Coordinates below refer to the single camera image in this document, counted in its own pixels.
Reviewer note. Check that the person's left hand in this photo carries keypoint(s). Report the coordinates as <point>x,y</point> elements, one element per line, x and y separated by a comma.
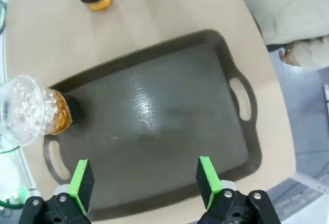
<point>288,54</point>

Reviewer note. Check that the person's left forearm cream sleeve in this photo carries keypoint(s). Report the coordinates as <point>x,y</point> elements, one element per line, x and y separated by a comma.
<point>313,54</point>

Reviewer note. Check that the dark grey serving tray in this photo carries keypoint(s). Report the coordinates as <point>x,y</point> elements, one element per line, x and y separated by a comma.
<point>167,144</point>

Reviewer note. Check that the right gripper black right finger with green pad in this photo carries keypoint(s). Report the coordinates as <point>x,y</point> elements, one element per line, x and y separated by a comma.
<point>208,180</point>

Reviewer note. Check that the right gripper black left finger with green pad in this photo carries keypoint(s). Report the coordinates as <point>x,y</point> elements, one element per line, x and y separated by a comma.
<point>82,183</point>

